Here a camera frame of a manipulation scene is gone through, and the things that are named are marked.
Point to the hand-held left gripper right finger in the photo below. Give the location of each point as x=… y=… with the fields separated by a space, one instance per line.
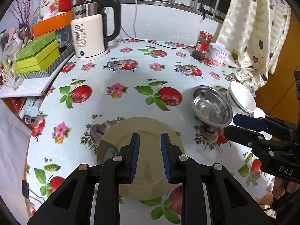
x=165 y=157

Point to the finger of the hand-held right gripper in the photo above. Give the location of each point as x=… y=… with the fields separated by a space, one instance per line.
x=248 y=123
x=243 y=136

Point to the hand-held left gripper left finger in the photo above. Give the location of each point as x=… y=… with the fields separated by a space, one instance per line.
x=135 y=157

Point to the beige plate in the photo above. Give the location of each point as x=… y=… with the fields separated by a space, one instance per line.
x=150 y=126

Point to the stainless steel bowl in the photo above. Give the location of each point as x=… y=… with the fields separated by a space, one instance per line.
x=211 y=107

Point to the person's right hand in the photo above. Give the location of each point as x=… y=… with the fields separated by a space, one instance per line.
x=284 y=189

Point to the white yogurt cup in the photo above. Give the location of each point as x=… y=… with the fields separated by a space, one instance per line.
x=219 y=56

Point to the floral printed tablecloth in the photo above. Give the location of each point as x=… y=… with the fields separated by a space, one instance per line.
x=131 y=75

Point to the chili sauce glass jar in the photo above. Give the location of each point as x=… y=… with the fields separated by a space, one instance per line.
x=202 y=45

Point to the white kettle base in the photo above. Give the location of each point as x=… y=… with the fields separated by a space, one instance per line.
x=103 y=55

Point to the cream patterned curtain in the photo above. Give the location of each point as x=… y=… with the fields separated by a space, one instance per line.
x=253 y=16

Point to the black binder clip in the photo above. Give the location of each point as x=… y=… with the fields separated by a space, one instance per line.
x=25 y=189

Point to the zigzag patterned box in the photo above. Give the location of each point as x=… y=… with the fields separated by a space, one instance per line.
x=55 y=69

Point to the black hook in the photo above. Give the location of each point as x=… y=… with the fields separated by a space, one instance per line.
x=204 y=9

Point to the lime green box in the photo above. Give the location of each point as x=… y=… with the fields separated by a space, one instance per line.
x=37 y=58
x=39 y=67

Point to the white steel electric kettle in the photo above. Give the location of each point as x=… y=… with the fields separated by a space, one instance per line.
x=86 y=35

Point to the metal window grille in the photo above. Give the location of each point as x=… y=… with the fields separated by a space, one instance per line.
x=178 y=3

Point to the clear glass jar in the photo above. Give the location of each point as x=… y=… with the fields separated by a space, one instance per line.
x=15 y=82

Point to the olive green box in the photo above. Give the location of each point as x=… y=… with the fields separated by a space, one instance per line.
x=35 y=45

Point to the orange box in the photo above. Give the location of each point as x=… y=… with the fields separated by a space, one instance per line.
x=51 y=23

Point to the colourful printed bag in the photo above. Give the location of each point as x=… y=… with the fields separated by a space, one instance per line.
x=44 y=3

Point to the purple flower branches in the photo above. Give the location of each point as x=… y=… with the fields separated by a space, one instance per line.
x=24 y=11

